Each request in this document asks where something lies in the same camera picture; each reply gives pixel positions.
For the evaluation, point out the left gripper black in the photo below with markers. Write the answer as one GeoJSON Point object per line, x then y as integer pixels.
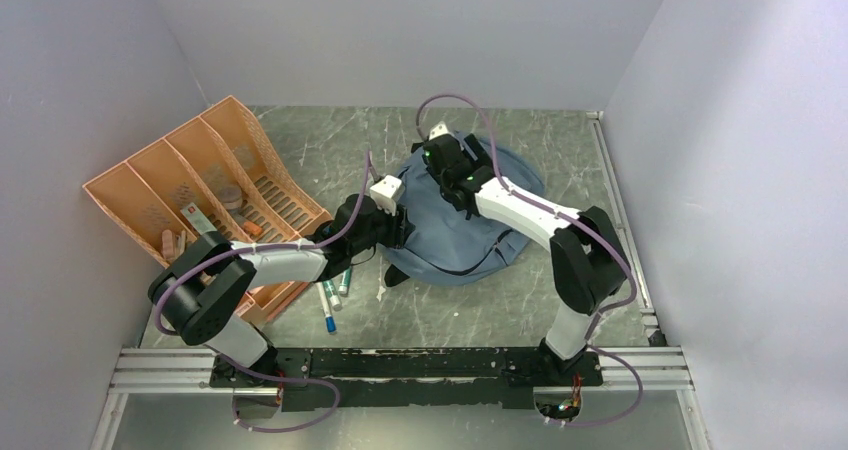
{"type": "Point", "coordinates": [400, 227]}

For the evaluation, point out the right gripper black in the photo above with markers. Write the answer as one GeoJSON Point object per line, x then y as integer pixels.
{"type": "Point", "coordinates": [481, 158]}

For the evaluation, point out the blue backpack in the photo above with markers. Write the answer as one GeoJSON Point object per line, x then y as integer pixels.
{"type": "Point", "coordinates": [445, 248]}

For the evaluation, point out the green white glue stick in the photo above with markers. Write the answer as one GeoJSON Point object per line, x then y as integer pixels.
{"type": "Point", "coordinates": [332, 295]}

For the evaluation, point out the blue capped whiteboard marker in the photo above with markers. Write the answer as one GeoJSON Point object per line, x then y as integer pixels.
{"type": "Point", "coordinates": [326, 308]}

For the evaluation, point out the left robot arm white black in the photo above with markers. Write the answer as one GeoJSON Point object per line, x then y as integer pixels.
{"type": "Point", "coordinates": [198, 294]}

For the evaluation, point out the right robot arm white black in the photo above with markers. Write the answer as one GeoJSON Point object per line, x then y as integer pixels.
{"type": "Point", "coordinates": [495, 187]}

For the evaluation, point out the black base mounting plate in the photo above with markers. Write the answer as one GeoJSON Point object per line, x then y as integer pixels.
{"type": "Point", "coordinates": [507, 376]}

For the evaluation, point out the orange plastic desk organizer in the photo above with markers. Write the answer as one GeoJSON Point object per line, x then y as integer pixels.
{"type": "Point", "coordinates": [223, 161]}

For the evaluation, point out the red white card box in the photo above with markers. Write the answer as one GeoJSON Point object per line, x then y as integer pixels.
{"type": "Point", "coordinates": [197, 219]}

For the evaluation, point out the wooden clips in organizer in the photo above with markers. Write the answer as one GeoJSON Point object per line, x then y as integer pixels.
{"type": "Point", "coordinates": [173, 244]}

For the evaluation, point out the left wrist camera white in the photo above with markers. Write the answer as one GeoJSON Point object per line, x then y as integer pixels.
{"type": "Point", "coordinates": [386, 194]}

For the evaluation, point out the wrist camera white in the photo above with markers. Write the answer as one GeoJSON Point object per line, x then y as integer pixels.
{"type": "Point", "coordinates": [438, 130]}
{"type": "Point", "coordinates": [386, 194]}

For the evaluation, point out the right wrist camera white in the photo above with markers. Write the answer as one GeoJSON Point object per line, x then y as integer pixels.
{"type": "Point", "coordinates": [438, 130]}

